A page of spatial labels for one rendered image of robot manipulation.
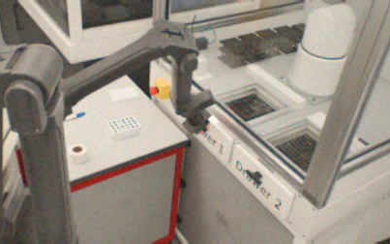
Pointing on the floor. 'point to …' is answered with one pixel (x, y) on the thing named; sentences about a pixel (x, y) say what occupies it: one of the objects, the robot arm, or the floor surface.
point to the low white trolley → (123, 170)
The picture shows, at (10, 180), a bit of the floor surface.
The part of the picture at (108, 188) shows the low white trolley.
